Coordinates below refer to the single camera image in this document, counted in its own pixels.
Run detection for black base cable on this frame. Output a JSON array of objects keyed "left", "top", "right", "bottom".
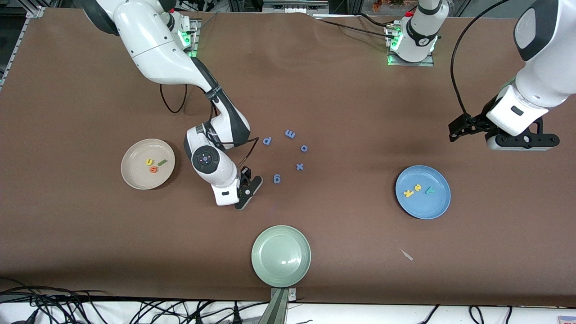
[{"left": 310, "top": 13, "right": 399, "bottom": 39}]

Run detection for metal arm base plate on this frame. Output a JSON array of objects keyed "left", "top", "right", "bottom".
[
  {"left": 386, "top": 22, "right": 435, "bottom": 67},
  {"left": 178, "top": 18, "right": 199, "bottom": 62}
]

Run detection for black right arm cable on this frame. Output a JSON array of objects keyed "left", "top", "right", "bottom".
[{"left": 159, "top": 82, "right": 261, "bottom": 169}]

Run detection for thick black floor cable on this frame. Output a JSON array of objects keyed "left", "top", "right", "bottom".
[{"left": 0, "top": 284, "right": 112, "bottom": 301}]

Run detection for aluminium frame profile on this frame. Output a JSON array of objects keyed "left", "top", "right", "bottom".
[
  {"left": 263, "top": 0, "right": 329, "bottom": 15},
  {"left": 0, "top": 0, "right": 61, "bottom": 90}
]

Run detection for beige round plate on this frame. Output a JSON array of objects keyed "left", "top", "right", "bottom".
[{"left": 121, "top": 138, "right": 176, "bottom": 190}]

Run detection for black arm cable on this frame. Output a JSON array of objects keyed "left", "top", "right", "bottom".
[
  {"left": 159, "top": 82, "right": 261, "bottom": 169},
  {"left": 450, "top": 0, "right": 511, "bottom": 122}
]

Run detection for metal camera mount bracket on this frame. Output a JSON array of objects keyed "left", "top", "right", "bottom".
[{"left": 259, "top": 288, "right": 297, "bottom": 324}]

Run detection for tangled black floor cables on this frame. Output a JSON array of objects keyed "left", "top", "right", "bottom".
[{"left": 0, "top": 297, "right": 261, "bottom": 324}]

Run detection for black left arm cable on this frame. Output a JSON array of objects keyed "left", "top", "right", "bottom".
[{"left": 450, "top": 0, "right": 511, "bottom": 122}]

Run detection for brown table cover sheet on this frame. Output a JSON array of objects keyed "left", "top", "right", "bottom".
[{"left": 0, "top": 7, "right": 576, "bottom": 307}]

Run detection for green round plate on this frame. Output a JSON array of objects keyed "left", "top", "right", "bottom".
[{"left": 251, "top": 225, "right": 312, "bottom": 288}]

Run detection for blue round plate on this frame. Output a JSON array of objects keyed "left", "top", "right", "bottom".
[{"left": 395, "top": 165, "right": 451, "bottom": 220}]

